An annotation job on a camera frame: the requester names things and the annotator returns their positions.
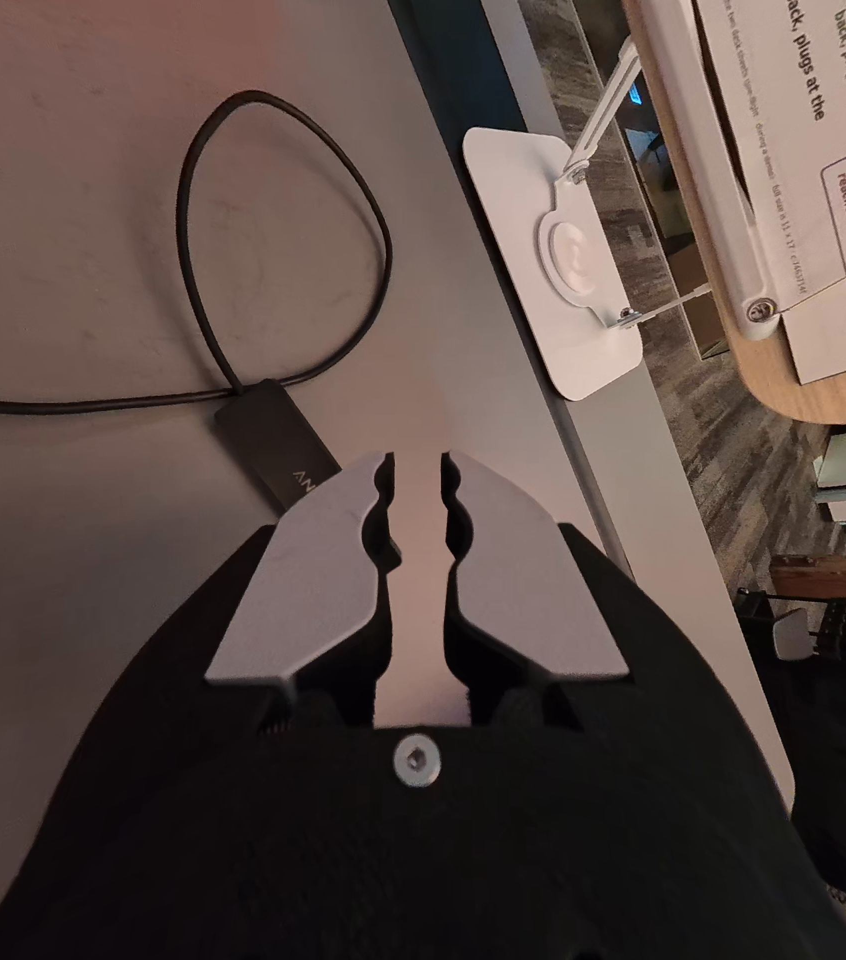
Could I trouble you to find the wooden sign board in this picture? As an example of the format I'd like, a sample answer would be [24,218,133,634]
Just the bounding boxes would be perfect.
[621,0,846,426]

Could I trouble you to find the black usb hub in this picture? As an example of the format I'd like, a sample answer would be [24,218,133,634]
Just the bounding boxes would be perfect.
[213,378,343,520]

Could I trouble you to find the white board stand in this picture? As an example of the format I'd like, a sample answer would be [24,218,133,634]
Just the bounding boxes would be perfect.
[462,37,717,403]

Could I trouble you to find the dark cloth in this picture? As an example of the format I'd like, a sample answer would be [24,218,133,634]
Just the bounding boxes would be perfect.
[756,652,846,897]

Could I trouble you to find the white board ledge bar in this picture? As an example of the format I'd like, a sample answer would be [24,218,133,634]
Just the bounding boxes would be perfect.
[640,0,782,344]

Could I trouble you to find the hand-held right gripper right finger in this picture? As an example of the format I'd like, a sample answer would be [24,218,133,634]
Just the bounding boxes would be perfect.
[439,450,632,687]

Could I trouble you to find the black hub cable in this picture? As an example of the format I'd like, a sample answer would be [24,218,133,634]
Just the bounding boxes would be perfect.
[0,90,394,418]

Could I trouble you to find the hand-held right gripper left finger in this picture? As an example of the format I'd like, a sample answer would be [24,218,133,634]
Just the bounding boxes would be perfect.
[204,450,403,714]

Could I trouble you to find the printed paper sheet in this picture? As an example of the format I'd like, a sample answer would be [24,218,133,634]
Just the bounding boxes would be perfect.
[693,0,846,386]

